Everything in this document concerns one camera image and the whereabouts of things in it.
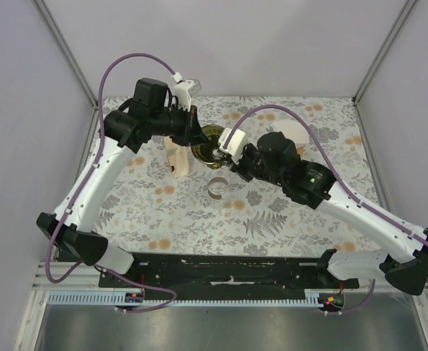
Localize floral patterned table mat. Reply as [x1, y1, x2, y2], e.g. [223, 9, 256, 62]
[94, 97, 377, 257]

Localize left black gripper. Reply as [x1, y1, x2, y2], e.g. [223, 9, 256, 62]
[151, 103, 209, 148]

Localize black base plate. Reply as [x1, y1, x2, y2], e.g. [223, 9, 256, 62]
[99, 253, 359, 302]

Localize orange coffee filter pack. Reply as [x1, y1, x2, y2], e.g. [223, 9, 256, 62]
[163, 137, 189, 178]

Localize white slotted cable duct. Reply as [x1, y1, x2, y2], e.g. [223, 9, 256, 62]
[48, 289, 326, 306]

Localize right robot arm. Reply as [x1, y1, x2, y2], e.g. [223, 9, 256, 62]
[219, 129, 428, 295]

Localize clear glass carafe brown collar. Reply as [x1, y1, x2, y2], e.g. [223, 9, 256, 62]
[207, 176, 229, 200]

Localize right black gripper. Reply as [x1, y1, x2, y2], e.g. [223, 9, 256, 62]
[225, 142, 286, 187]

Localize green glass dripper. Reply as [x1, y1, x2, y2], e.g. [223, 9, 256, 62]
[191, 124, 230, 170]

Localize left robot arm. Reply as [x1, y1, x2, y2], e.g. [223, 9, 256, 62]
[37, 78, 207, 287]

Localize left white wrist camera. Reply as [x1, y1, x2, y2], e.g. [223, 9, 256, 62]
[172, 72, 202, 111]

